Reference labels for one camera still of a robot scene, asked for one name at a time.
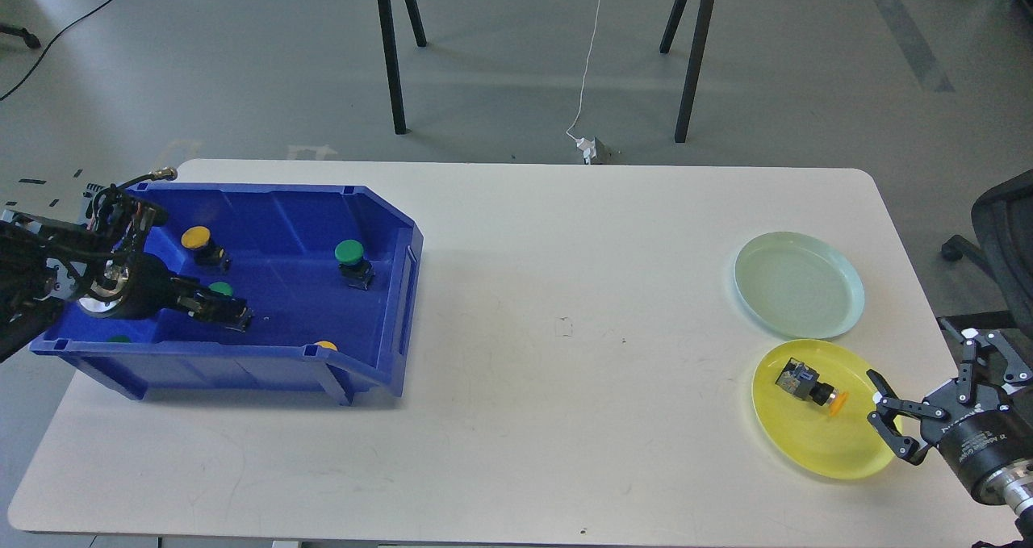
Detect left black tripod legs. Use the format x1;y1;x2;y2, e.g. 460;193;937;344
373;0;429;136

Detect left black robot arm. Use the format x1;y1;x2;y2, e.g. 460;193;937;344
1;168;253;359

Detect yellow button back left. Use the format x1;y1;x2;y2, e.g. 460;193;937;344
180;225;232;271

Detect right black tripod legs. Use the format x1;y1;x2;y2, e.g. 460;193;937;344
658;0;716;144

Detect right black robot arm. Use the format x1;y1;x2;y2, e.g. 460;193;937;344
866;328;1032;547

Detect yellow plate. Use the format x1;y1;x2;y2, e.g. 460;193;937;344
751;339;896;479

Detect blue plastic bin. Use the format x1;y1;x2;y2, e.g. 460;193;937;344
29;182;422;405

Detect pale green plate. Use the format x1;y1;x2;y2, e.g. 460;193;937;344
733;231;867;340

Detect white cable with plug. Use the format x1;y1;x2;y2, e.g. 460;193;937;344
567;0;612;165

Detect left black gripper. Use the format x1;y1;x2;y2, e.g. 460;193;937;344
77;253;251;332

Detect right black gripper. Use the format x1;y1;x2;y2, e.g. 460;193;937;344
866;328;1032;504

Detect black office chair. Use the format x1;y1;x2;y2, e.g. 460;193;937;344
940;169;1032;337

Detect black tripod legs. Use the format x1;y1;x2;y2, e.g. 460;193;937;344
373;0;429;136
658;0;716;144

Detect yellow push button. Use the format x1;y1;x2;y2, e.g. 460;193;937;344
775;358;849;416

